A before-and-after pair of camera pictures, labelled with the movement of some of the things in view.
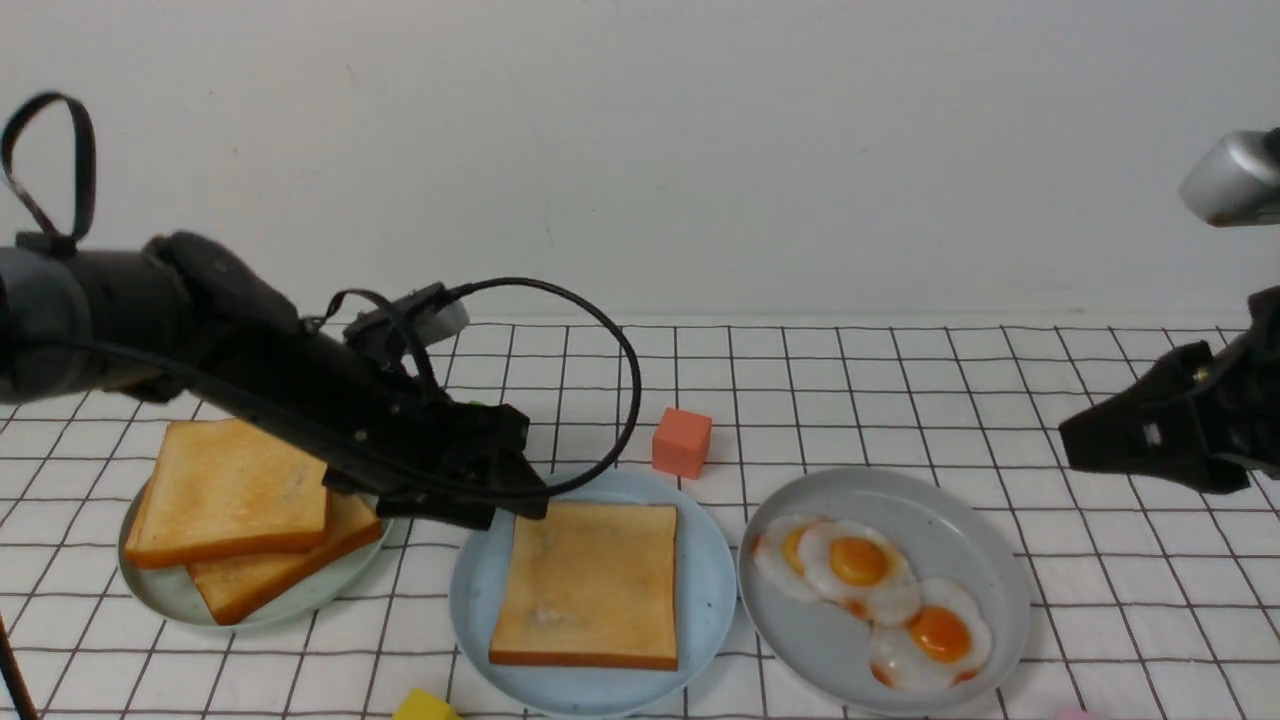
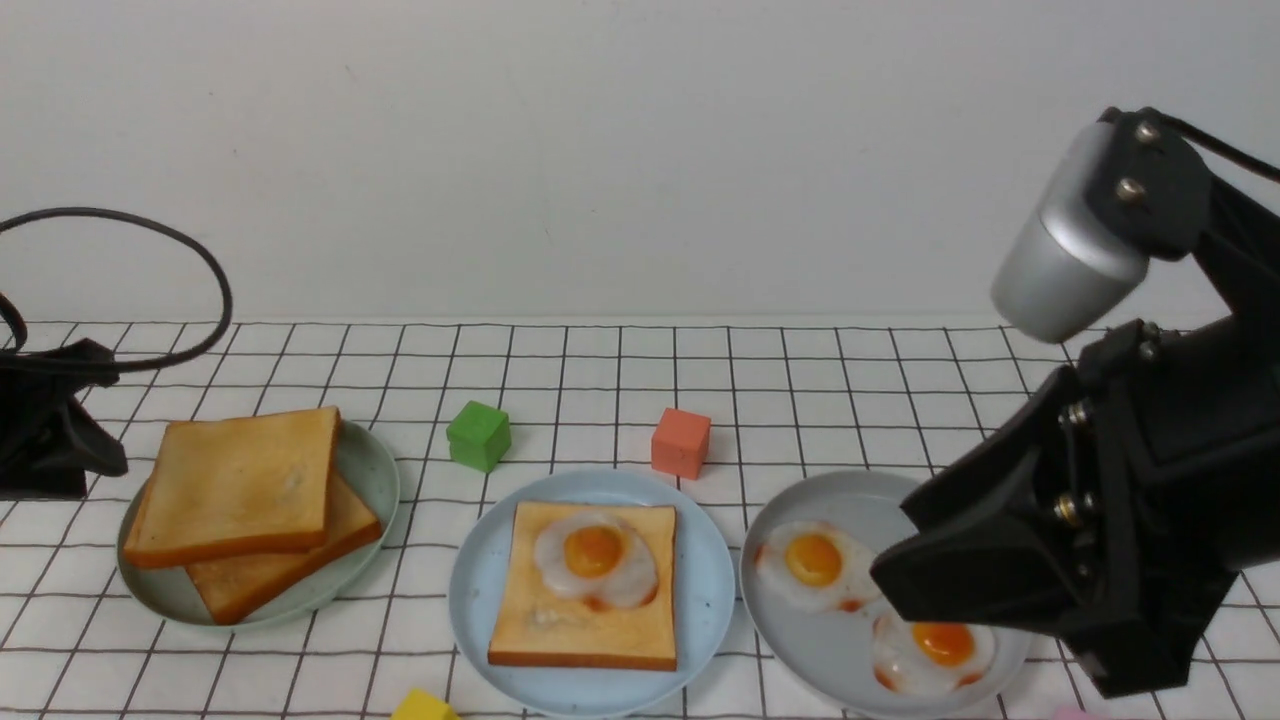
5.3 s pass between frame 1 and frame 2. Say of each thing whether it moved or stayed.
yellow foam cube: stayed
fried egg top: moved
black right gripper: moved
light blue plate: stayed
